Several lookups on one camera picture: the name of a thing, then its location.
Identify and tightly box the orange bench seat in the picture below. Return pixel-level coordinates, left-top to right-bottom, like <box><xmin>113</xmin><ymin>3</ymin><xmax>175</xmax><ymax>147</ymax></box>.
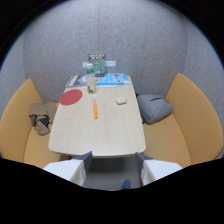
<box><xmin>142</xmin><ymin>72</ymin><xmax>224</xmax><ymax>169</ymax></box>
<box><xmin>0</xmin><ymin>78</ymin><xmax>73</xmax><ymax>169</ymax></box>

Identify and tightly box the red round plate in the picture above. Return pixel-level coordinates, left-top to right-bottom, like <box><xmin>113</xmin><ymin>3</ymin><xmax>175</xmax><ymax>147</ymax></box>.
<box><xmin>59</xmin><ymin>88</ymin><xmax>84</xmax><ymax>107</ymax></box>

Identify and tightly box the clear plastic bottle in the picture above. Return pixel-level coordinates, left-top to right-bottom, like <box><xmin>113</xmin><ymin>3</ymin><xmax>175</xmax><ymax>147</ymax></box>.
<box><xmin>85</xmin><ymin>63</ymin><xmax>98</xmax><ymax>95</ymax></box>

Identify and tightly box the light wooden table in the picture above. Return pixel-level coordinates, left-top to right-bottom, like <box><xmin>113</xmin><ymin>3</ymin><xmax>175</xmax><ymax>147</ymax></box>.
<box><xmin>48</xmin><ymin>75</ymin><xmax>147</xmax><ymax>159</ymax></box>

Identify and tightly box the white earbuds case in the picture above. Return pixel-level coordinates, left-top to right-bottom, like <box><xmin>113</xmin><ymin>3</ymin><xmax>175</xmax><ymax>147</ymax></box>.
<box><xmin>115</xmin><ymin>96</ymin><xmax>128</xmax><ymax>106</ymax></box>

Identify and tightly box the khaki jacket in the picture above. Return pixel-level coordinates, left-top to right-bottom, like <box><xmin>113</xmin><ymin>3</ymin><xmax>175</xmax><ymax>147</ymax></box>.
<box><xmin>28</xmin><ymin>101</ymin><xmax>58</xmax><ymax>136</ymax></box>

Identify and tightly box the grey backpack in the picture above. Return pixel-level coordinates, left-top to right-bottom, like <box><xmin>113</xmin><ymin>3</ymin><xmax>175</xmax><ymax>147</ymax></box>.
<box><xmin>136</xmin><ymin>93</ymin><xmax>174</xmax><ymax>126</ymax></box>

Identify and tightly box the blue shoe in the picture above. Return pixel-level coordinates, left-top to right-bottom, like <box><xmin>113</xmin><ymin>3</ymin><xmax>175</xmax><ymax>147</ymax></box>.
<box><xmin>121</xmin><ymin>178</ymin><xmax>132</xmax><ymax>191</ymax></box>

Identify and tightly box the green box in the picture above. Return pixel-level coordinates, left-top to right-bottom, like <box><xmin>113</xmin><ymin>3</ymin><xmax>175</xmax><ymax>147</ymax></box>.
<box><xmin>87</xmin><ymin>53</ymin><xmax>107</xmax><ymax>77</ymax></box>

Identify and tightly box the orange pen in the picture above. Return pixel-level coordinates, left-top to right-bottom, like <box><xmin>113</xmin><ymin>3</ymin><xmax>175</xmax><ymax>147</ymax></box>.
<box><xmin>92</xmin><ymin>99</ymin><xmax>99</xmax><ymax>120</ymax></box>

